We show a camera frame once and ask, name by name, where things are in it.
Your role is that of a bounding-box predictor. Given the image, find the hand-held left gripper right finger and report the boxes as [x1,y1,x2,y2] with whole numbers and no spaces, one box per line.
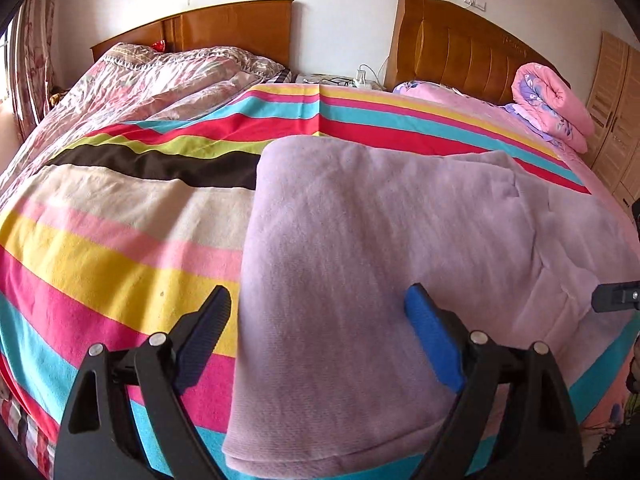
[404,282,586,480]

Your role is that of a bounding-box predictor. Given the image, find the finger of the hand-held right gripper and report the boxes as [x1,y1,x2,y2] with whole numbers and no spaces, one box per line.
[591,282,640,312]

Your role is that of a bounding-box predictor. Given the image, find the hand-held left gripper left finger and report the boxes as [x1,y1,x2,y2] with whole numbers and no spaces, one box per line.
[55,285,233,480]

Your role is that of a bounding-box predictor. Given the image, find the lilac pants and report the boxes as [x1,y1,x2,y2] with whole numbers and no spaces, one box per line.
[221,135,640,476]

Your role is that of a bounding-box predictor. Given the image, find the striped colourful blanket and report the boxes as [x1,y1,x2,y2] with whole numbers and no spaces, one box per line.
[0,82,636,480]

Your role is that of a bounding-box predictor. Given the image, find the light wooden wardrobe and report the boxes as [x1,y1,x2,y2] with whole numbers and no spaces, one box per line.
[586,31,640,211]

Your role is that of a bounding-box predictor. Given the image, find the red checked cloth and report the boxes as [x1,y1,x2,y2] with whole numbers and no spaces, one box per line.
[0,392,57,479]

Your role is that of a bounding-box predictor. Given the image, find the rolled pink floral quilt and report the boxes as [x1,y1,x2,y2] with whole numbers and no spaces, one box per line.
[505,62,596,155]

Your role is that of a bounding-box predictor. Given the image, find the pink bed sheet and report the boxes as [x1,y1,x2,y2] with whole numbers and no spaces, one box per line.
[392,80,640,441]

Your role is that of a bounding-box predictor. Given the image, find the nightstand with patterned cover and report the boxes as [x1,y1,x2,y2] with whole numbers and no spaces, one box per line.
[295,72,386,92]

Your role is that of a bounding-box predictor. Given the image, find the ribbed wooden headboard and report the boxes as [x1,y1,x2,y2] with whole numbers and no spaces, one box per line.
[384,0,571,106]

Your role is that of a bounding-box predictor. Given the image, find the plain wooden headboard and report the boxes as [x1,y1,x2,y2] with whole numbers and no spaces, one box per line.
[90,0,295,68]

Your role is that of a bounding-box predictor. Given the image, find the pink floral curtain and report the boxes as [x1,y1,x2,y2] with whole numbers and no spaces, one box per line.
[10,0,63,141]

